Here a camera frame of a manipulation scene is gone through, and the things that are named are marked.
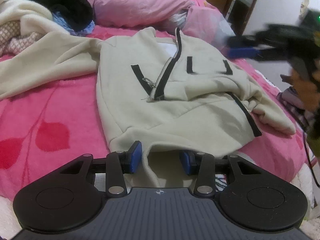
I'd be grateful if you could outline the pink white patterned knit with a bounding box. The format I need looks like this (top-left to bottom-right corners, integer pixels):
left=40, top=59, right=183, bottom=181
left=0, top=20, right=42, bottom=55

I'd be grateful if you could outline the pink floral comforter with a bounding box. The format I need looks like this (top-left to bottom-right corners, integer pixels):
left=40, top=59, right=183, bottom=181
left=77, top=0, right=225, bottom=38

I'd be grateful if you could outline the black cable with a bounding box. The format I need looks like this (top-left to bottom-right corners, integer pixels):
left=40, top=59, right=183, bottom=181
left=303, top=130, right=320, bottom=188

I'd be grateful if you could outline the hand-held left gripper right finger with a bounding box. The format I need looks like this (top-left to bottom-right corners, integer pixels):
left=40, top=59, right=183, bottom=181
left=179, top=150, right=267, bottom=197

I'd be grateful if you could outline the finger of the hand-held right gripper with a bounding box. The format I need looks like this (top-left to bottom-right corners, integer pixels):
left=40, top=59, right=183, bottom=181
left=229, top=45, right=290, bottom=62
left=224, top=35, right=262, bottom=47

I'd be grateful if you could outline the cream fleece garment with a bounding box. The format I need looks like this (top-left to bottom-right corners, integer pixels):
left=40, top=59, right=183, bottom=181
left=0, top=0, right=68, bottom=55

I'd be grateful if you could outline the translucent plastic bag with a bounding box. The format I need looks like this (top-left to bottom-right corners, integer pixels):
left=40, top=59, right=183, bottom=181
left=211, top=12, right=237, bottom=47

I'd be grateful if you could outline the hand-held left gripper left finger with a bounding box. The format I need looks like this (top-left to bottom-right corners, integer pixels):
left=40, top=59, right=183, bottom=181
left=54, top=140, right=143, bottom=197

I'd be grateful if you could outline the person's right hand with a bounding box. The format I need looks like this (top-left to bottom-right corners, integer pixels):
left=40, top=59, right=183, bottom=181
left=280, top=69, right=320, bottom=112

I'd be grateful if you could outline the pink floral bed sheet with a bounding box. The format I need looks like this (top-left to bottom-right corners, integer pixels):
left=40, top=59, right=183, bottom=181
left=0, top=0, right=314, bottom=205

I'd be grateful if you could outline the grey striped cloth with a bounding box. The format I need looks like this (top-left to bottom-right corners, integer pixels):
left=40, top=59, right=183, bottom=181
left=277, top=87, right=310, bottom=130

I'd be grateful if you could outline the torn wall sticker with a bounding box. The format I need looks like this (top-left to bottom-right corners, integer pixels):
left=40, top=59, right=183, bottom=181
left=278, top=0, right=312, bottom=18

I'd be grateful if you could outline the beige zip jacket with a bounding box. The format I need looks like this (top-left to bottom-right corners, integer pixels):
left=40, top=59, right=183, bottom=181
left=0, top=27, right=297, bottom=188

